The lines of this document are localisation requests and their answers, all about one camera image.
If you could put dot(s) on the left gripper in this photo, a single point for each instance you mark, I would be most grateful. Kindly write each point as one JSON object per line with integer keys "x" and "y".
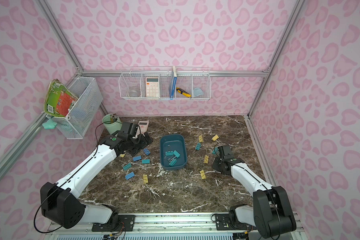
{"x": 142, "y": 140}

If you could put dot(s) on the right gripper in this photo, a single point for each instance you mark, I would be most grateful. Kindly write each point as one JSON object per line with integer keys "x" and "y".
{"x": 217, "y": 163}

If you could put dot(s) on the teal binder clip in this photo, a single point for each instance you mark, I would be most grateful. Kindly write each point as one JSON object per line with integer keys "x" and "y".
{"x": 145, "y": 161}
{"x": 126, "y": 167}
{"x": 171, "y": 154}
{"x": 215, "y": 151}

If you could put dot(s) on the yellow binder clip mid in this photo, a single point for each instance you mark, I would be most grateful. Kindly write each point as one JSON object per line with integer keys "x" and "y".
{"x": 206, "y": 159}

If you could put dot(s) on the blue binder clip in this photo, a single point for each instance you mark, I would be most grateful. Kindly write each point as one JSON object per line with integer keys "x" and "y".
{"x": 130, "y": 175}
{"x": 146, "y": 151}
{"x": 137, "y": 158}

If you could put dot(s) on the yellow binder clip table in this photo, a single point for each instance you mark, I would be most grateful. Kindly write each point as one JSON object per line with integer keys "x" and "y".
{"x": 202, "y": 174}
{"x": 145, "y": 179}

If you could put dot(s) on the teal binder clip table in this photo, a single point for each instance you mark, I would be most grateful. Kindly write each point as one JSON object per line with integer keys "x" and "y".
{"x": 198, "y": 146}

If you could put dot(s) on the teal plastic storage box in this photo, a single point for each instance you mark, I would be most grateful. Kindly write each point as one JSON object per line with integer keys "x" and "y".
{"x": 175, "y": 142}

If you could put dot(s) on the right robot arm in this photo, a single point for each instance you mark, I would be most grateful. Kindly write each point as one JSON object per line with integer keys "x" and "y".
{"x": 271, "y": 214}

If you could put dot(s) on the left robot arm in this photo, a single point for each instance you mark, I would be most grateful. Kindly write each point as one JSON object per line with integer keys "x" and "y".
{"x": 60, "y": 201}

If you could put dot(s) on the pink calculator on table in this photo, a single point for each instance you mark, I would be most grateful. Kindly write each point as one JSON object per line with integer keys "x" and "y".
{"x": 143, "y": 126}

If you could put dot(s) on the mint green pen cup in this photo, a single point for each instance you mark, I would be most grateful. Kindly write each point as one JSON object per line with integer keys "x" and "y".
{"x": 112, "y": 123}

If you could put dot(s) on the clear tape roll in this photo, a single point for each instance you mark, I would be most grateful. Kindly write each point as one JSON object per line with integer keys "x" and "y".
{"x": 134, "y": 92}

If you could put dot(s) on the white mesh side basket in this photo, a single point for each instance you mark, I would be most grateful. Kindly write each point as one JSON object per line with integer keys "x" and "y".
{"x": 75, "y": 125}

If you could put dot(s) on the white orange calculator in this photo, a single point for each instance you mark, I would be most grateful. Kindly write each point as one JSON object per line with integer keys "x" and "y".
{"x": 152, "y": 87}

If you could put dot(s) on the yellow black utility knife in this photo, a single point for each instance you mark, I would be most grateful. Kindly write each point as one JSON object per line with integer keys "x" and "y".
{"x": 184, "y": 93}

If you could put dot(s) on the blue book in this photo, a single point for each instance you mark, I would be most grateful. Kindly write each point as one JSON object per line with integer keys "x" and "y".
{"x": 173, "y": 81}

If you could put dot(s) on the light blue cloth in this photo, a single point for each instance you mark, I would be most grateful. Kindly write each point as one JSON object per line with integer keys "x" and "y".
{"x": 198, "y": 92}

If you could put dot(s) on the mint star hook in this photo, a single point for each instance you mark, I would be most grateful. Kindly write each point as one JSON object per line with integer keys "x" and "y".
{"x": 50, "y": 124}

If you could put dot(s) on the green red booklet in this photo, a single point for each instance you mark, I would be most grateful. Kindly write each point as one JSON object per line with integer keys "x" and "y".
{"x": 59, "y": 100}

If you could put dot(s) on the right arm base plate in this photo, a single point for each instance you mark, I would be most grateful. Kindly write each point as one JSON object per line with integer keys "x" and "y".
{"x": 222, "y": 222}

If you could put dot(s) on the white wire wall basket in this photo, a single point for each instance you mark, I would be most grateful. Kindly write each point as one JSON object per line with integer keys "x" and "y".
{"x": 188, "y": 79}

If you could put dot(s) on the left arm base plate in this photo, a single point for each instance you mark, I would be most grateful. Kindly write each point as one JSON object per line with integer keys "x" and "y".
{"x": 126, "y": 222}

